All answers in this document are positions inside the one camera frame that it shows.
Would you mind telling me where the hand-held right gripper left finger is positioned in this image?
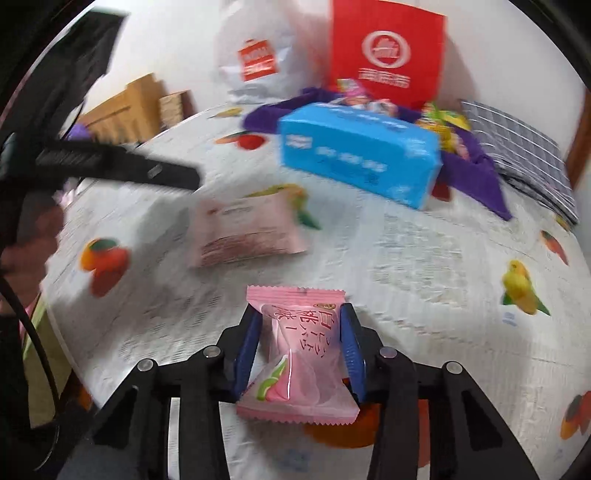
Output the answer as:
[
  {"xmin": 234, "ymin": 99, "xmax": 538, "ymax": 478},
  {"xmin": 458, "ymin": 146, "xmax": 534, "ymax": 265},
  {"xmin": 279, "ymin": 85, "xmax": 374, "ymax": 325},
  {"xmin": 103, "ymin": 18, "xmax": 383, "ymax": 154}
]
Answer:
[{"xmin": 55, "ymin": 305, "xmax": 264, "ymax": 480}]

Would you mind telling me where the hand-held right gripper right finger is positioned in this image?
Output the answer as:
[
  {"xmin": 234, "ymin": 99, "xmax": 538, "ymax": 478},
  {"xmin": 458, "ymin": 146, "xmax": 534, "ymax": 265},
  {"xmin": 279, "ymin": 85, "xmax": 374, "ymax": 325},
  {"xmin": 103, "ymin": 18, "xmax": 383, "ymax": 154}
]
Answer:
[{"xmin": 340, "ymin": 303, "xmax": 539, "ymax": 480}]

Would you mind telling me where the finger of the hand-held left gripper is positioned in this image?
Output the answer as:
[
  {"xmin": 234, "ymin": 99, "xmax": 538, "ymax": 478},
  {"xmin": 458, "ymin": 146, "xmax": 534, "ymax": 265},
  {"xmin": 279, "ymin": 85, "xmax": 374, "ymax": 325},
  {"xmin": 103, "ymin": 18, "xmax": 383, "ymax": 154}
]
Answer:
[{"xmin": 37, "ymin": 138, "xmax": 202, "ymax": 191}]

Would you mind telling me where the pink peach candy packet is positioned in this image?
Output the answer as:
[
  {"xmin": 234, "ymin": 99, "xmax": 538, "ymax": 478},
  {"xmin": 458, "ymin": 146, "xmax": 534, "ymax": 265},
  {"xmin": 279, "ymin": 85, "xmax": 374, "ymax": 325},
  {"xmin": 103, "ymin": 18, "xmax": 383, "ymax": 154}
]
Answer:
[{"xmin": 236, "ymin": 285, "xmax": 360, "ymax": 423}]

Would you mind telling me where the light pink snack packet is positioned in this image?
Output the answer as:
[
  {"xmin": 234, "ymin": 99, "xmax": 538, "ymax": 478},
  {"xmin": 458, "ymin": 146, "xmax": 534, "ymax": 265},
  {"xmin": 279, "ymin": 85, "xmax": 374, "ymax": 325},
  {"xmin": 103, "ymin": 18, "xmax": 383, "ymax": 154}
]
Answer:
[{"xmin": 189, "ymin": 191, "xmax": 308, "ymax": 269}]

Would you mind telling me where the magenta pink snack packet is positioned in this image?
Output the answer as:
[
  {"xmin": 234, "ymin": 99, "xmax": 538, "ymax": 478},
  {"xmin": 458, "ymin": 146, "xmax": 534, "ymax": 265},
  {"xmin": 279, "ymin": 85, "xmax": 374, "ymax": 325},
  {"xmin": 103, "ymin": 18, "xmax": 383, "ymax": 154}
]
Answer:
[{"xmin": 337, "ymin": 78, "xmax": 371, "ymax": 100}]

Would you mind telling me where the person's left hand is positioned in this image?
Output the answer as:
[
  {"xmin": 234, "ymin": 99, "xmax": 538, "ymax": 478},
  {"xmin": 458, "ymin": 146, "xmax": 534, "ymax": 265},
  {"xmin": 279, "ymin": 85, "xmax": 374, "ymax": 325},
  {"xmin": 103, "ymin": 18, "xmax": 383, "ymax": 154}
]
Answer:
[{"xmin": 0, "ymin": 202, "xmax": 64, "ymax": 315}]

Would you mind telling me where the wooden headboard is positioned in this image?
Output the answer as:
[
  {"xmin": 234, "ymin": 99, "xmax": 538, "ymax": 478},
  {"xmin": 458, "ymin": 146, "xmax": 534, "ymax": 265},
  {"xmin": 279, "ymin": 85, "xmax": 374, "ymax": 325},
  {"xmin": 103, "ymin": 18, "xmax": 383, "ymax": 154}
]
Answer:
[{"xmin": 88, "ymin": 74, "xmax": 163, "ymax": 139}]

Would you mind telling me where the white plastic shopping bag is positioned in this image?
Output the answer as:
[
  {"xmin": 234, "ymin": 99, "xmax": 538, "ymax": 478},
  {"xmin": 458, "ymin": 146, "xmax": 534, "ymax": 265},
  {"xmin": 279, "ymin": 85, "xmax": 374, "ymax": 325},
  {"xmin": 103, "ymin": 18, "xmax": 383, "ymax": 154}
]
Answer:
[{"xmin": 212, "ymin": 0, "xmax": 305, "ymax": 104}]

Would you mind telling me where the blue tissue pack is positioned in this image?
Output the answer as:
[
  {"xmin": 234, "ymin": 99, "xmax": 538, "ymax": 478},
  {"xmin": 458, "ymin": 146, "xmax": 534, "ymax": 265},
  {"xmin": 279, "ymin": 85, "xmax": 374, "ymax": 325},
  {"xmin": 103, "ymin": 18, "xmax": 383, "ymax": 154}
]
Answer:
[{"xmin": 277, "ymin": 102, "xmax": 441, "ymax": 210}]

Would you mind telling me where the purple towel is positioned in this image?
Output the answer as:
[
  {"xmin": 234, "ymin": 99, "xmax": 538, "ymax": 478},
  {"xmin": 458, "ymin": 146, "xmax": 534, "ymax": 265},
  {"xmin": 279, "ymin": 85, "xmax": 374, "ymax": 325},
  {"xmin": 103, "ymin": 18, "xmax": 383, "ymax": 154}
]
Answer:
[{"xmin": 242, "ymin": 88, "xmax": 513, "ymax": 221}]

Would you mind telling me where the red paper bag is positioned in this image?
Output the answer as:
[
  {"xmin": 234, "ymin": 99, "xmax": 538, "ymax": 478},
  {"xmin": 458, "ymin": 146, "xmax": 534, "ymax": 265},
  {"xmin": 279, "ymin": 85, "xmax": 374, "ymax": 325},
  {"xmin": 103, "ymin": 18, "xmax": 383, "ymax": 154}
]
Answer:
[{"xmin": 325, "ymin": 0, "xmax": 448, "ymax": 112}]

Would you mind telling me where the yellow green snack bag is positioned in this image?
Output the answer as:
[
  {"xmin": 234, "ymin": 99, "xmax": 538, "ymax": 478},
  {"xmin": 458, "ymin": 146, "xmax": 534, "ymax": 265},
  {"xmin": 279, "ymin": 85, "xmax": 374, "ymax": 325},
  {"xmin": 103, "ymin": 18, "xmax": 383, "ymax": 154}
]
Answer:
[{"xmin": 422, "ymin": 102, "xmax": 472, "ymax": 132}]

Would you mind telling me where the grey checked folded cloth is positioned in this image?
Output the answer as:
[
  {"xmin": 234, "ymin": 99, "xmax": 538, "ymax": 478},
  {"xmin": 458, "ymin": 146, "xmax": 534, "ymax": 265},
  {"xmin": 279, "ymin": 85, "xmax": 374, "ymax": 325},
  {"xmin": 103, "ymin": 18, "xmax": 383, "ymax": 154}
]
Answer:
[{"xmin": 459, "ymin": 99, "xmax": 580, "ymax": 225}]

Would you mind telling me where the black cable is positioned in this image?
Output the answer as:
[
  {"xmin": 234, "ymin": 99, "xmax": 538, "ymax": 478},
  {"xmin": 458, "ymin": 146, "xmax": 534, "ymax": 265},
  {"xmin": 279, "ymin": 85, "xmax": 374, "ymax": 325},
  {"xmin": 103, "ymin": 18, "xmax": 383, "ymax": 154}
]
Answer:
[{"xmin": 0, "ymin": 277, "xmax": 62, "ymax": 432}]

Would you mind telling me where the brown wooden door frame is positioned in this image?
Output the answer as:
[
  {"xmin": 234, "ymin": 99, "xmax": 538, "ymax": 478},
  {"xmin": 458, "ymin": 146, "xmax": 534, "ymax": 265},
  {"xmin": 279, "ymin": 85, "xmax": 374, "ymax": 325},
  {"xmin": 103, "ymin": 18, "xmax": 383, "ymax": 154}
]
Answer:
[{"xmin": 566, "ymin": 90, "xmax": 591, "ymax": 190}]

